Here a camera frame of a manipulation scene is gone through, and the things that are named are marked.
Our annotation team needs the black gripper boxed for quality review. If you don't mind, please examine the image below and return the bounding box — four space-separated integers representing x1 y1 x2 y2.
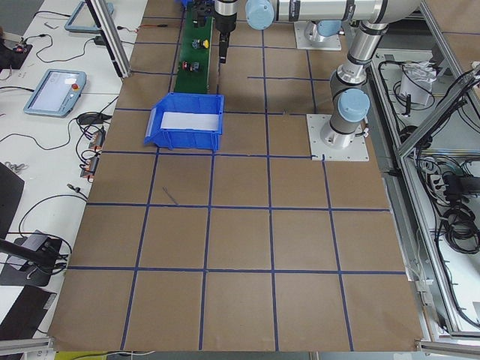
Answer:
193 0 238 64

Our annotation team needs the yellow mushroom push button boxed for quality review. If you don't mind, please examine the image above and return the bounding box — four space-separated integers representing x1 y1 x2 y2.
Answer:
191 39 210 50

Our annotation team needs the red mushroom push button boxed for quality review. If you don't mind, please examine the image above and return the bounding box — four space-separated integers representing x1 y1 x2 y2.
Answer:
181 61 200 73

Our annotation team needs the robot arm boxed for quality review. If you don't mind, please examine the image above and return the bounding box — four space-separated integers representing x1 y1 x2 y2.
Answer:
191 1 356 64
320 1 419 150

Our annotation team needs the blue plastic target bin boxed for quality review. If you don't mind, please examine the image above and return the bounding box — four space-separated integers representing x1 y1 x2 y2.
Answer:
175 0 194 9

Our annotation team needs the green conveyor belt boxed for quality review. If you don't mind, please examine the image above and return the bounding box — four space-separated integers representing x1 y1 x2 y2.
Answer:
173 3 213 94

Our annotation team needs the blue plastic source bin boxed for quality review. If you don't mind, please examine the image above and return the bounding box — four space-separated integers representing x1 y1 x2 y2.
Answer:
144 92 224 152

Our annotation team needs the white foam pad source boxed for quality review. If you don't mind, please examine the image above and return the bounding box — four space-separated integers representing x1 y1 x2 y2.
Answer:
160 112 220 131

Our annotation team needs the teach pendant far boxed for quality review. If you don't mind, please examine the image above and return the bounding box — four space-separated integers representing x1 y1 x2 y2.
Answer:
64 1 100 35

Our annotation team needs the teach pendant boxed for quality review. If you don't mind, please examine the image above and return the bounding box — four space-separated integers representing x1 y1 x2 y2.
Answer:
64 1 100 35
23 69 87 118

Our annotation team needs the teach pendant near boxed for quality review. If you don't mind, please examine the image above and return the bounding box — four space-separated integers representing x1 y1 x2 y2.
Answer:
23 69 87 118

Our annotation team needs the red conveyor power wire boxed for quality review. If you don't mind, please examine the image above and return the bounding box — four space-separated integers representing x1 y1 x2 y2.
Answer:
115 22 173 35

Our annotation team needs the aluminium profile post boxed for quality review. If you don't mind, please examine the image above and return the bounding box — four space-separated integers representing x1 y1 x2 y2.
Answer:
85 0 131 79

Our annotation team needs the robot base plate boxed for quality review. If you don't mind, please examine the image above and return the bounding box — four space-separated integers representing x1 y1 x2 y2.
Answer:
294 20 342 51
306 114 369 162

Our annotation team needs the aluminium frame cabinet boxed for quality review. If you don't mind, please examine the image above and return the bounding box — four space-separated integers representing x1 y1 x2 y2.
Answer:
370 1 479 358

